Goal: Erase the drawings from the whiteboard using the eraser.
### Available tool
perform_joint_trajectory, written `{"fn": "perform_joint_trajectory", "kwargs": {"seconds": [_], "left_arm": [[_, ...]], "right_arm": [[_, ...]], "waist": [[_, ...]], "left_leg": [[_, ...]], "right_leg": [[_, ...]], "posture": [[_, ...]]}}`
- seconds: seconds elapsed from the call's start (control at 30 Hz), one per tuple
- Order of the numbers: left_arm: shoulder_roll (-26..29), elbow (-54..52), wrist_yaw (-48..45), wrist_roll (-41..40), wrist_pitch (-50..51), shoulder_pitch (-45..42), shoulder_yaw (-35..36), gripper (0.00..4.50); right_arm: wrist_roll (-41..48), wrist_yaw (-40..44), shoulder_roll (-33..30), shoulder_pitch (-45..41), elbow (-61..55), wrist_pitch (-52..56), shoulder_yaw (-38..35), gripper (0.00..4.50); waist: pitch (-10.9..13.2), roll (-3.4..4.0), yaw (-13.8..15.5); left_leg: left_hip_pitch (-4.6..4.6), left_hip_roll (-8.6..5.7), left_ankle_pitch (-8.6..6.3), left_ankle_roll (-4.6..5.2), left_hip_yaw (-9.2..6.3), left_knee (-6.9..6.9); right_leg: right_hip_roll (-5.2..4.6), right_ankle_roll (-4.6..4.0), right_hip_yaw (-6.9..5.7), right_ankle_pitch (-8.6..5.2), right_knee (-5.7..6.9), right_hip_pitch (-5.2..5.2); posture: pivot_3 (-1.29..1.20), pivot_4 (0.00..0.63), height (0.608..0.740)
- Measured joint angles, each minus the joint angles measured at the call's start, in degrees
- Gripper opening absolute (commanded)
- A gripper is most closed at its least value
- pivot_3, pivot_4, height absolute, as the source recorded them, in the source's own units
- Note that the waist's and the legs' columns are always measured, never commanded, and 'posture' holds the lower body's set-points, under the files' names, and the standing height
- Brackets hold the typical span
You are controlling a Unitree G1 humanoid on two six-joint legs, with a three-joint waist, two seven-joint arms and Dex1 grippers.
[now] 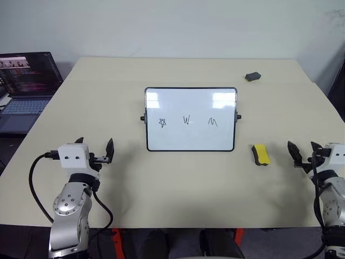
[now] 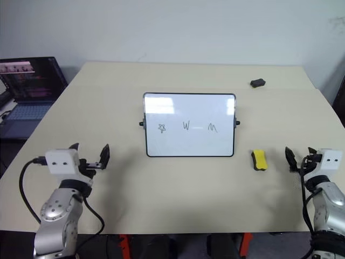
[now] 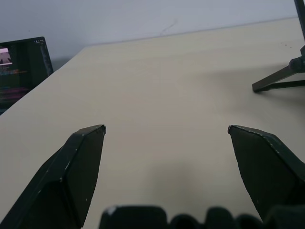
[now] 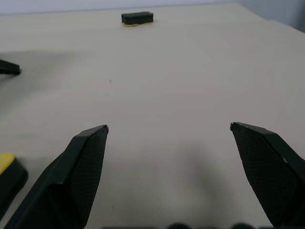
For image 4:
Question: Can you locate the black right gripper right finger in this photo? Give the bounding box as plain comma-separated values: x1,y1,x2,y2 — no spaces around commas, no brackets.
230,122,305,229

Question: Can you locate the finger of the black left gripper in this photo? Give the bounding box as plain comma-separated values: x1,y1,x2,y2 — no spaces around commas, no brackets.
0,59,21,75

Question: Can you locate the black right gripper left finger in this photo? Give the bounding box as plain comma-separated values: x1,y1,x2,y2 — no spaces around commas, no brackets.
4,124,110,229

